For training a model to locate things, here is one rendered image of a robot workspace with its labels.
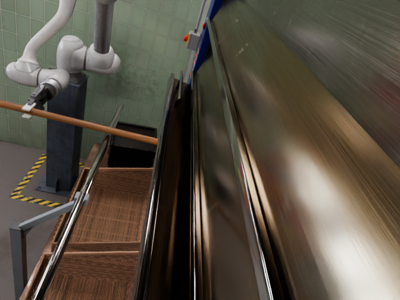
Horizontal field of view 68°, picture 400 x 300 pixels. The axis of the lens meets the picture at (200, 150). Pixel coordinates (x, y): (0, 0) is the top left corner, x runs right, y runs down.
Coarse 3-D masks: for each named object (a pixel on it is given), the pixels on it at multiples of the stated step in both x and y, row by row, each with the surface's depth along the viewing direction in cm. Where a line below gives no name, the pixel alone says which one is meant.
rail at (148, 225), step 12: (168, 96) 128; (168, 108) 120; (168, 120) 112; (156, 168) 88; (156, 180) 83; (156, 192) 79; (156, 204) 76; (156, 216) 73; (144, 240) 67; (144, 252) 64; (144, 264) 62; (144, 276) 59; (144, 288) 58
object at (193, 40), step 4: (192, 32) 198; (192, 36) 195; (196, 36) 195; (188, 40) 196; (192, 40) 196; (196, 40) 196; (188, 44) 198; (192, 44) 198; (196, 44) 198; (188, 48) 199; (192, 48) 199; (196, 48) 199
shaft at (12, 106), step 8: (0, 104) 127; (8, 104) 127; (16, 104) 128; (24, 112) 129; (32, 112) 129; (40, 112) 129; (48, 112) 130; (56, 120) 131; (64, 120) 131; (72, 120) 132; (80, 120) 133; (88, 128) 134; (96, 128) 134; (104, 128) 134; (112, 128) 135; (128, 136) 136; (136, 136) 136; (144, 136) 137
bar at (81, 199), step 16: (96, 160) 120; (80, 192) 105; (64, 208) 106; (80, 208) 100; (16, 224) 112; (32, 224) 111; (16, 240) 114; (64, 240) 88; (16, 256) 120; (16, 272) 126; (48, 272) 80; (16, 288) 133; (48, 288) 77
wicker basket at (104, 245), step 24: (120, 168) 179; (144, 168) 180; (96, 192) 184; (120, 192) 190; (144, 192) 191; (96, 216) 170; (120, 216) 175; (144, 216) 174; (72, 240) 154; (96, 240) 158; (120, 240) 162
